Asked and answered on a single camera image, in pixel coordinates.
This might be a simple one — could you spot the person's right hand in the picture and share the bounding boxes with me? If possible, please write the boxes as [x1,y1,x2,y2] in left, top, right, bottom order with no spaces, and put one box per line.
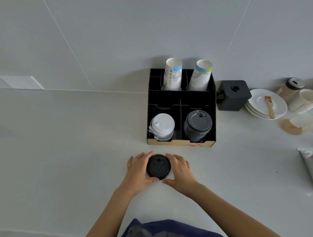
[162,153,200,196]

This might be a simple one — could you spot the person's left hand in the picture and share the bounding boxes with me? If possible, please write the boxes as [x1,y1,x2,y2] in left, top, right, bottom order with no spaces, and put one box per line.
[121,151,159,194]

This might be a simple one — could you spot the single black cup lid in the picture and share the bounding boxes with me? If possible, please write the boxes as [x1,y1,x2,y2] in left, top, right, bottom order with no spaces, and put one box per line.
[146,154,172,181]

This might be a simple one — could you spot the person's left forearm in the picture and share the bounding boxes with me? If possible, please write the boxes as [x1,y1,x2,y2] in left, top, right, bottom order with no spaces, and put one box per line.
[86,182,138,237]

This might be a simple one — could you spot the person's right forearm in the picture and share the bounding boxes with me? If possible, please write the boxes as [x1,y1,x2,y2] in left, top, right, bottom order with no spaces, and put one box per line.
[186,182,282,237]

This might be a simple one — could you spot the stack of white lids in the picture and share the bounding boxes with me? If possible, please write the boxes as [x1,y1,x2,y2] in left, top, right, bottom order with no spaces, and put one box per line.
[148,113,175,142]

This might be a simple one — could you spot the stack of black lids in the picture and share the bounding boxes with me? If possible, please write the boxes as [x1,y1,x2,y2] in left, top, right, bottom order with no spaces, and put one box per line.
[183,110,213,143]

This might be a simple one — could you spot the person's dark blue clothing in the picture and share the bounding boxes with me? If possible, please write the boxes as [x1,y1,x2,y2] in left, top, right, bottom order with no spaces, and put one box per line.
[119,218,224,237]

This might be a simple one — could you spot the black cardboard organizer box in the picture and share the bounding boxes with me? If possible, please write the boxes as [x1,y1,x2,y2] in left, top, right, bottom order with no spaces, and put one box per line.
[146,68,217,147]

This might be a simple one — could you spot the black square lidded container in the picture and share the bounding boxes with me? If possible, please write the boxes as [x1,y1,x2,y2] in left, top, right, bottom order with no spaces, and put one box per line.
[216,80,252,111]

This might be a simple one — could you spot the white saucer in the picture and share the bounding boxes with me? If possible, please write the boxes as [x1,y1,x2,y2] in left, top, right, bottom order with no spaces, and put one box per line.
[247,88,288,117]
[246,102,286,119]
[245,105,284,120]

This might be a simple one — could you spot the blue-rimmed printed paper cup stack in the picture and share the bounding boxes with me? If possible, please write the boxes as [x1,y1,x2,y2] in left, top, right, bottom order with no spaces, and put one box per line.
[162,58,183,91]

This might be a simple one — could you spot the white-rimmed printed paper cup stack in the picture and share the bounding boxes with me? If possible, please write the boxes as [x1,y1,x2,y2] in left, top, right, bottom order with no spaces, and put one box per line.
[187,60,213,92]

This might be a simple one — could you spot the silver foil bag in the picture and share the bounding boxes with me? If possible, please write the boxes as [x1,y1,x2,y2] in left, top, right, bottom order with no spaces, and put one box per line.
[297,148,313,182]

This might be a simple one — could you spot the clear plastic cup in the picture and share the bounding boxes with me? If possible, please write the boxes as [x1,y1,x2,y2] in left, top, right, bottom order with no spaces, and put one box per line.
[281,102,313,136]

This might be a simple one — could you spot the brown powder jar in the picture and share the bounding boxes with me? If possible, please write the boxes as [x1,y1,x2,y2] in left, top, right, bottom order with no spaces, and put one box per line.
[276,78,305,102]

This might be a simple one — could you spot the white ceramic cup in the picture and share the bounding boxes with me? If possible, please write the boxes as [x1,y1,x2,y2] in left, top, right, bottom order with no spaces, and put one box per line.
[288,89,313,112]

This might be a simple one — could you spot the wooden handled brush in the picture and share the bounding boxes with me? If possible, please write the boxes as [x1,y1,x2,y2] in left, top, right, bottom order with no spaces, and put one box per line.
[265,96,276,119]

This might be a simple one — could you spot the white wall socket plate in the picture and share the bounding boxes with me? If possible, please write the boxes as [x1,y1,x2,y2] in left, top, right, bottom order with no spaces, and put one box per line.
[0,76,45,90]

